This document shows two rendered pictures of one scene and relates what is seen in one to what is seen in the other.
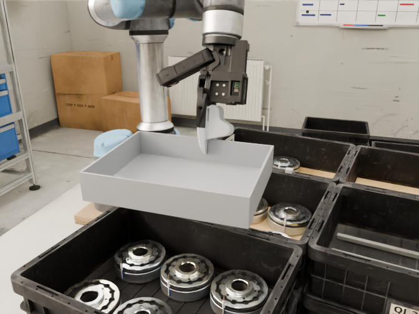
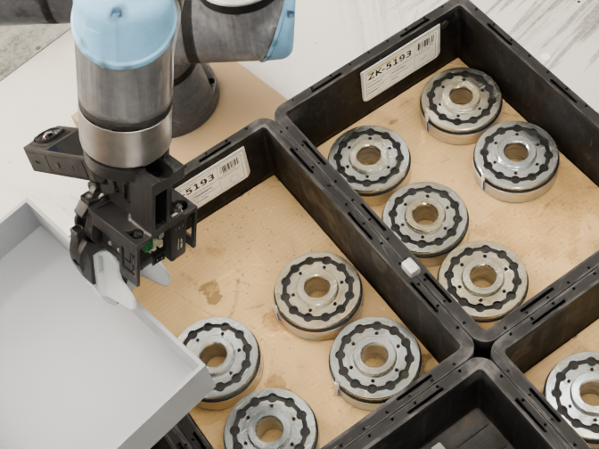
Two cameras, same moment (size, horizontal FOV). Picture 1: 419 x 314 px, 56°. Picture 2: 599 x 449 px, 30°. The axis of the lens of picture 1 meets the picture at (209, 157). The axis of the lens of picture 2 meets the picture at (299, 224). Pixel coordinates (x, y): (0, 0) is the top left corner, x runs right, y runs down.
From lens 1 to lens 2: 0.89 m
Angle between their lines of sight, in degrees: 45
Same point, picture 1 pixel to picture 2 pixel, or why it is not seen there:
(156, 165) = (38, 285)
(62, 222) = (56, 114)
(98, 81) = not seen: outside the picture
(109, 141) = not seen: hidden behind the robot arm
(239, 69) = (143, 224)
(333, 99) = not seen: outside the picture
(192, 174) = (74, 346)
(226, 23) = (105, 151)
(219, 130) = (120, 297)
